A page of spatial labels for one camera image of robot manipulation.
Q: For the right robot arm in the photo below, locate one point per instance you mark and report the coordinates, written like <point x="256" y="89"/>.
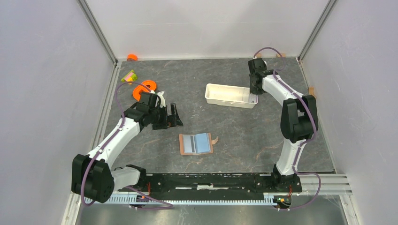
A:
<point x="298" y="123"/>

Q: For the small wooden block right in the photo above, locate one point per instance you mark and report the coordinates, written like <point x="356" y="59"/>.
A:
<point x="281" y="55"/>

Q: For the curved wooden piece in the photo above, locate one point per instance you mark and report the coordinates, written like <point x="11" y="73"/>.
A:
<point x="311" y="91"/>

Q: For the orange round cap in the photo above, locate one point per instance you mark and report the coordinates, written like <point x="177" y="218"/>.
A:
<point x="131" y="57"/>

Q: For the colourful toy brick stack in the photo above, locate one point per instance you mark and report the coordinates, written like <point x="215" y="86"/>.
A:
<point x="130" y="77"/>

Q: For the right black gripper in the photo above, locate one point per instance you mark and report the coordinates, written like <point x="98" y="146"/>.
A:
<point x="254" y="91"/>

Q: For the white plastic tray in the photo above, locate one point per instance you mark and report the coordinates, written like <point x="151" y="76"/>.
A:
<point x="233" y="96"/>

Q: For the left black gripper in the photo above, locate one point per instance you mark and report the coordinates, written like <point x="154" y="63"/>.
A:
<point x="170" y="121"/>

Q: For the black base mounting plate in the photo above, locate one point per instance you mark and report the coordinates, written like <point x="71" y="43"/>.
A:
<point x="211" y="186"/>

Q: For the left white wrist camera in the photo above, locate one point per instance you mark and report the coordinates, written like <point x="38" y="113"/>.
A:
<point x="161" y="100"/>

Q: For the orange letter-shaped plastic piece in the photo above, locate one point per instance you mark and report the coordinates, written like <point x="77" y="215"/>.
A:
<point x="149" y="85"/>

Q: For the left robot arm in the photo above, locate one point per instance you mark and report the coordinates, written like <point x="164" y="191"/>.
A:
<point x="92" y="176"/>

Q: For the brown leather card holder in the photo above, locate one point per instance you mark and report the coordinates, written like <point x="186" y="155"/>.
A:
<point x="199" y="144"/>

